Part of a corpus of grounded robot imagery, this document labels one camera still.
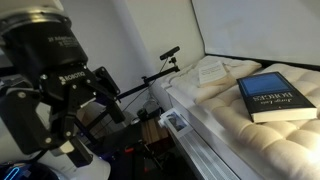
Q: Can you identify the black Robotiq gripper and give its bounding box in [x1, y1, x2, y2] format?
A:
[0, 14, 127, 125]

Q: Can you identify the black book with blue cover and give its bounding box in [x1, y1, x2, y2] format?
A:
[236, 71, 318, 124]

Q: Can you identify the white book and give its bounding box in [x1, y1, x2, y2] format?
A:
[198, 60, 231, 88]

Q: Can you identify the black round clamp device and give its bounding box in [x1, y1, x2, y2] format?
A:
[136, 99, 165, 123]

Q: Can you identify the wooden slat box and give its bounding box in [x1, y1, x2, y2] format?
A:
[139, 116, 171, 146]

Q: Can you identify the photo print card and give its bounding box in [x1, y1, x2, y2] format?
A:
[158, 107, 195, 139]

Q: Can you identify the white ribbed bed base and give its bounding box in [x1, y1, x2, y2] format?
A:
[165, 85, 265, 180]

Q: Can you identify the cream tufted mattress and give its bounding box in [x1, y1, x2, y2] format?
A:
[149, 54, 320, 180]

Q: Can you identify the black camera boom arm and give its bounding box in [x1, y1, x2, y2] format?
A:
[85, 57, 181, 133]

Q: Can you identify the black stereo camera bar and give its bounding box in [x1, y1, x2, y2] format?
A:
[159, 45, 181, 62]

